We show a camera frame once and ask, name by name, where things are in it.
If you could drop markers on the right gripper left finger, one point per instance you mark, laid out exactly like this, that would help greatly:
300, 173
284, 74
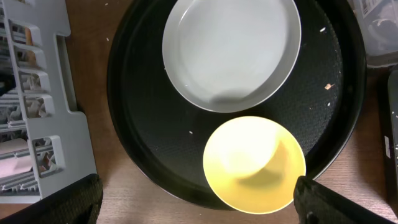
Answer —
78, 203

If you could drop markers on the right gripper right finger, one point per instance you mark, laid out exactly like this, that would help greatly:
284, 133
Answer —
317, 204

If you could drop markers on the yellow bowl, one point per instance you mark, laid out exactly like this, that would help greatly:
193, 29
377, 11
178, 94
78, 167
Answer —
252, 164

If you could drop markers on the pink cup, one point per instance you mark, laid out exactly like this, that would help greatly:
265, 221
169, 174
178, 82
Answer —
15, 157

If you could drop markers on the grey round plate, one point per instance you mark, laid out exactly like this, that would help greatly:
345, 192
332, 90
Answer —
227, 56

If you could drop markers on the grey dishwasher rack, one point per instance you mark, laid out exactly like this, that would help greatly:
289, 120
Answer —
41, 108

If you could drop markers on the round black tray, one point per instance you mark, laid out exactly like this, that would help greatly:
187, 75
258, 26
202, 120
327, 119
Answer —
165, 135

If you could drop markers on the black rectangular bin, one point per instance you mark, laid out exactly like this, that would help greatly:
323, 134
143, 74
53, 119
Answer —
389, 89

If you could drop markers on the clear plastic bin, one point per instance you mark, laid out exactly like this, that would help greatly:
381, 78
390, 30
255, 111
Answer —
378, 23

